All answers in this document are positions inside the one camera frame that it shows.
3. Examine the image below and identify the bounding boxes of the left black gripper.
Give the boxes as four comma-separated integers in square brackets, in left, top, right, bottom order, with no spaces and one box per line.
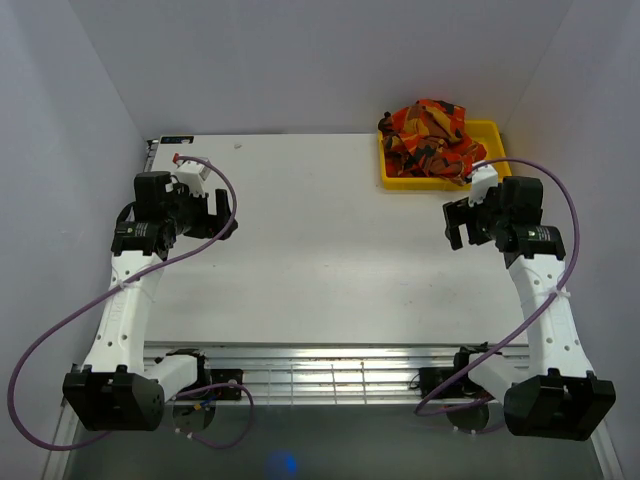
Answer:
[164,184,237,241]

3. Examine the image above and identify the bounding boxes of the orange camouflage trousers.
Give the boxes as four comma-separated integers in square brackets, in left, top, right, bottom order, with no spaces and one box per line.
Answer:
[378,99,487,186]

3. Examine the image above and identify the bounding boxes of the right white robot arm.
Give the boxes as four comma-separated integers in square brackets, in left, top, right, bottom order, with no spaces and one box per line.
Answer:
[443,171,616,441]

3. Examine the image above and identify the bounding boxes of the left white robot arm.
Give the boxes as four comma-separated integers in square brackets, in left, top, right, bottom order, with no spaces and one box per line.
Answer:
[63,161,237,432]

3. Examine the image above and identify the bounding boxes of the yellow plastic tray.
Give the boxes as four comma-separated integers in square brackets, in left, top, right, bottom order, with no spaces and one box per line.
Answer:
[377,120,506,192]

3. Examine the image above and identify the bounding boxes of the dark label sticker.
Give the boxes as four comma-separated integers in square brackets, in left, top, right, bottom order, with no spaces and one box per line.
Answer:
[159,135,194,145]

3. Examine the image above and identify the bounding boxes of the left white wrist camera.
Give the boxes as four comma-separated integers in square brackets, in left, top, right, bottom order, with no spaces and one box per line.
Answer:
[172,153,210,197]

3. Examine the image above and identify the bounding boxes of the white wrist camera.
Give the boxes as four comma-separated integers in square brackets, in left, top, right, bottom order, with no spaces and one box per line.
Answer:
[468,165,499,207]
[172,153,210,197]

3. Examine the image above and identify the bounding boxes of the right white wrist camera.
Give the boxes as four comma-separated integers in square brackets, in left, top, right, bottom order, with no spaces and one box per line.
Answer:
[468,165,499,207]

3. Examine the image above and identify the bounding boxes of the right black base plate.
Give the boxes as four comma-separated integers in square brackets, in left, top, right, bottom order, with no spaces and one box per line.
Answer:
[418,367,462,399]

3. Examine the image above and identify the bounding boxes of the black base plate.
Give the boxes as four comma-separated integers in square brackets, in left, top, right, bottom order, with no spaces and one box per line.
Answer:
[418,367,462,399]
[202,368,245,401]

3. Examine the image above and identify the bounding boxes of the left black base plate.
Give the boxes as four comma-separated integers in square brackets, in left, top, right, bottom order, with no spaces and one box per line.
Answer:
[202,368,245,401]

